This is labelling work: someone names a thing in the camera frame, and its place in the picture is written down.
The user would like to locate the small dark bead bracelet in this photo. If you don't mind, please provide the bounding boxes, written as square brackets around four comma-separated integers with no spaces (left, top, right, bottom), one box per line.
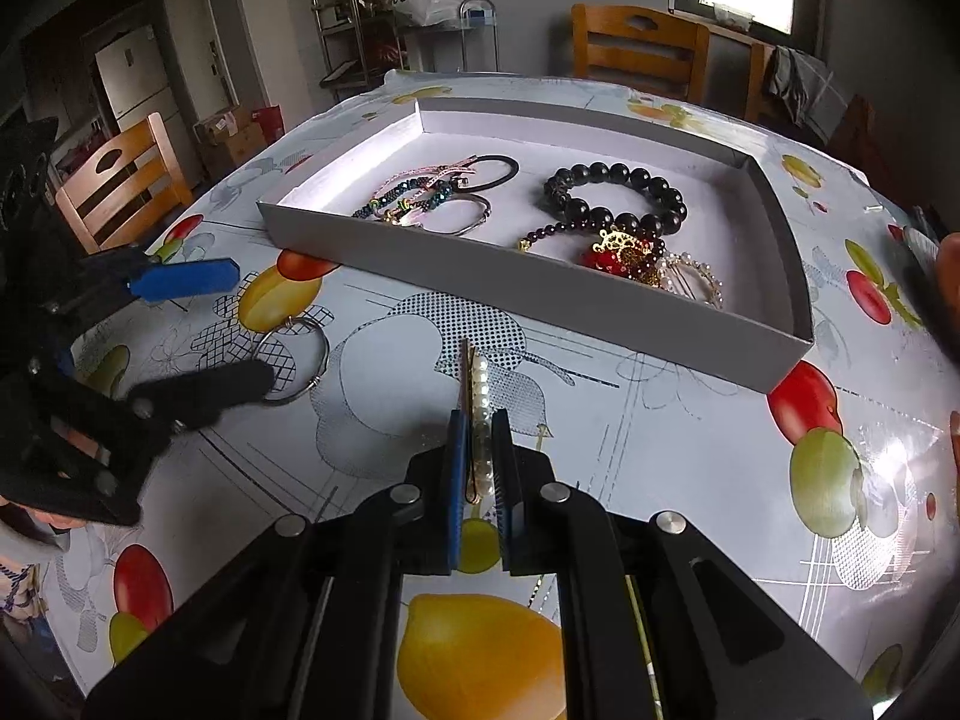
[514,216,602,252]

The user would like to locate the red gold charm ornament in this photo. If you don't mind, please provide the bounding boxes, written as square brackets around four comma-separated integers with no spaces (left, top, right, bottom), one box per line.
[581,229,667,288]

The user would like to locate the large black bead bracelet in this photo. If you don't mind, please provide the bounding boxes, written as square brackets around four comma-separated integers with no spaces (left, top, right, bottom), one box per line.
[540,159,690,238]

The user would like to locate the person's left hand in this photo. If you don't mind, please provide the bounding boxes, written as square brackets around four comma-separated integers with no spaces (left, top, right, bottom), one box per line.
[2,499,86,562]

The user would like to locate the person's right hand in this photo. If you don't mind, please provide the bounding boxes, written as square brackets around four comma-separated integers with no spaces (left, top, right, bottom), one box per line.
[935,230,960,481]

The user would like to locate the wooden chair at left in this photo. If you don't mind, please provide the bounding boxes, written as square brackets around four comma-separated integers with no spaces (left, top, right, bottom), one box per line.
[53,112,194,254]

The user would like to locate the cardboard box on floor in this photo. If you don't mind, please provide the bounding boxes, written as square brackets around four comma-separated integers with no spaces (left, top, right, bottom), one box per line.
[194,104,267,181]

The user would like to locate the red bag on floor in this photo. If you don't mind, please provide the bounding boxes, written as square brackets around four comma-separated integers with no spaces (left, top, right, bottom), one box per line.
[251,106,285,145]

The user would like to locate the white refrigerator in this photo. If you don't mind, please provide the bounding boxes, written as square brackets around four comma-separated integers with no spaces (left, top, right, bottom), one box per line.
[94,26,202,188]

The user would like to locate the metal storage shelf rack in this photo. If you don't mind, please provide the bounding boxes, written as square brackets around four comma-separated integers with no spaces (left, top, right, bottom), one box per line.
[311,0,405,103]

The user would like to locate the grey shallow cardboard tray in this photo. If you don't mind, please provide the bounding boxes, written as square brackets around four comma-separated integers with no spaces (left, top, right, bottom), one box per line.
[259,98,814,392]

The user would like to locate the fruit-print plastic tablecloth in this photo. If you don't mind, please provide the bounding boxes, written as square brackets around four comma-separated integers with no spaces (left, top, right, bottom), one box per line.
[39,76,958,697]

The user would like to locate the wooden chair at far side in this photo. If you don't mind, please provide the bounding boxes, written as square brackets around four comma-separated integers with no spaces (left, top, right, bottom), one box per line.
[571,4,709,104]

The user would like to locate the grey clothes on chair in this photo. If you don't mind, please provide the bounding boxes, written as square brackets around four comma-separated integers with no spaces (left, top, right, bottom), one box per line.
[763,46,853,143]

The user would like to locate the small wire trolley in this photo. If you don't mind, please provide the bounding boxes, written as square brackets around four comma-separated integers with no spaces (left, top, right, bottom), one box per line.
[406,0,502,75]

